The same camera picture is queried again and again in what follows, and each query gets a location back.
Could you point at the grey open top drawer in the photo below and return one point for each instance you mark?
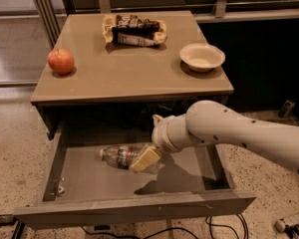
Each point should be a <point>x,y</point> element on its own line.
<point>80,189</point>

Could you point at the clear plastic water bottle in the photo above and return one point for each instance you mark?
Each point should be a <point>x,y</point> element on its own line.
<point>122,156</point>

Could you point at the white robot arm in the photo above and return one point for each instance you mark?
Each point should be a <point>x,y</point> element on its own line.
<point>209,122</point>

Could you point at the small dark floor object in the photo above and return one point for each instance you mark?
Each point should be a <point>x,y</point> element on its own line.
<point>287,109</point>

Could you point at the white power strip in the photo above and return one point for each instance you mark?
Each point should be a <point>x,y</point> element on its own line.
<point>287,222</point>

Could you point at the black power adapter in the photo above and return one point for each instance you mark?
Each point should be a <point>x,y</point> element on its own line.
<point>7,220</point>

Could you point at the brown chip bag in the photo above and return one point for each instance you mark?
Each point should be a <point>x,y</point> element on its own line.
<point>133,30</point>

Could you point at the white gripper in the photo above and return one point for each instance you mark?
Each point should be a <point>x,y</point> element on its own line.
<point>160,135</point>

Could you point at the white bowl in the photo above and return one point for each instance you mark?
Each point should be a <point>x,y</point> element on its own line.
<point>202,57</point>

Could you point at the grey cabinet with counter top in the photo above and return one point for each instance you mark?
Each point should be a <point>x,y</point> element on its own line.
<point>109,73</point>

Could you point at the red apple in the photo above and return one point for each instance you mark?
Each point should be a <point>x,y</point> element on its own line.
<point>61,61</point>

